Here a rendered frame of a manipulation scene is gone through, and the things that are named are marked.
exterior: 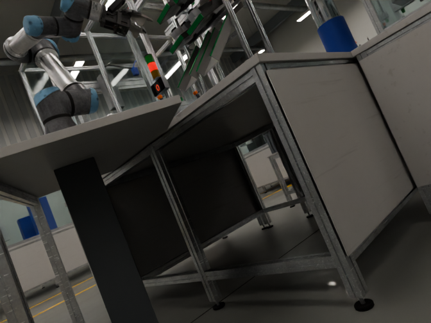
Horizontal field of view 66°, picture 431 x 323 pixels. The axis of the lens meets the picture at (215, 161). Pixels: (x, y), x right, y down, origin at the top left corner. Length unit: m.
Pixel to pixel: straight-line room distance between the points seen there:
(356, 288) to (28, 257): 5.79
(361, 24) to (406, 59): 11.05
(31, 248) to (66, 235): 0.56
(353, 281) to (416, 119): 0.82
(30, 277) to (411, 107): 5.91
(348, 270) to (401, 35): 1.03
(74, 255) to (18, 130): 4.66
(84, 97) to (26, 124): 8.70
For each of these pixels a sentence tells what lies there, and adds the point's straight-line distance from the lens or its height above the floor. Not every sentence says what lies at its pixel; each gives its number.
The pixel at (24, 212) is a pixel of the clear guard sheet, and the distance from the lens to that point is 6.57.
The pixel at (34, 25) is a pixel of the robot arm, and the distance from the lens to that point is 1.54.
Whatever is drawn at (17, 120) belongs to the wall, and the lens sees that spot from 10.32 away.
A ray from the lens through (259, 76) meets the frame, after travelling 1.13.
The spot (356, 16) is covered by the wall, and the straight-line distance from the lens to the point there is 12.79.
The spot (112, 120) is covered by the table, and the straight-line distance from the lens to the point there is 1.11.
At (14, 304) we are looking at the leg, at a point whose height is 0.44.
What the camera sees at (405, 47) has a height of 0.75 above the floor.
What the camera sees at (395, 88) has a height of 0.62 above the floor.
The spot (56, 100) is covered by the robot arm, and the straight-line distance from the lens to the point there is 1.57.
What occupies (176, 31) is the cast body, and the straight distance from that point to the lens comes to 1.64.
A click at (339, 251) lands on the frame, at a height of 0.19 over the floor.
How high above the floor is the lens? 0.52
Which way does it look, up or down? 4 degrees up
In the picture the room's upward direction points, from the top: 23 degrees counter-clockwise
